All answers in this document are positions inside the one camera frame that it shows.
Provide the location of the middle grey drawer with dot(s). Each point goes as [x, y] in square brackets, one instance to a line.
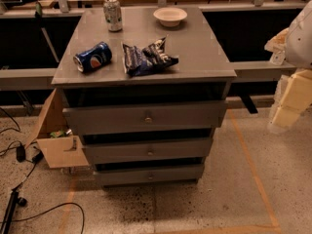
[148, 150]

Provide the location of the top grey drawer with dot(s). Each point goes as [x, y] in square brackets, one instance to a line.
[117, 119]

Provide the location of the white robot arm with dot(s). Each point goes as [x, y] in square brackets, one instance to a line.
[294, 44]

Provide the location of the white bowl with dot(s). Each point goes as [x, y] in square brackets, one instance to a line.
[170, 17]

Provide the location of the grey drawer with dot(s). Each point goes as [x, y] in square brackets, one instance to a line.
[138, 176]
[148, 150]
[117, 119]

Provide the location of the bottom grey drawer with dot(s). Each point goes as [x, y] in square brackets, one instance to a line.
[138, 176]

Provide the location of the grey drawer cabinet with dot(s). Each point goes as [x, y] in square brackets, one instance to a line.
[203, 73]

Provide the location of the blue chip bag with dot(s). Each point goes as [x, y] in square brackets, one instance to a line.
[147, 61]

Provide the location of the open cardboard box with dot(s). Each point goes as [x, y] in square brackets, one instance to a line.
[60, 147]

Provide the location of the silver green 7up can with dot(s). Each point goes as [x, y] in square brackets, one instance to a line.
[113, 15]

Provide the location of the black power adapter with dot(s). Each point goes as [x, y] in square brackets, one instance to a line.
[20, 152]

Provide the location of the blue pepsi can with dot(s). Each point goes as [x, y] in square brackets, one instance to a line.
[94, 58]

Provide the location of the black stand foot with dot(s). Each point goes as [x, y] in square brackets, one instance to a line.
[14, 200]

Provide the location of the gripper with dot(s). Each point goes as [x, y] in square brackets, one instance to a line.
[299, 39]

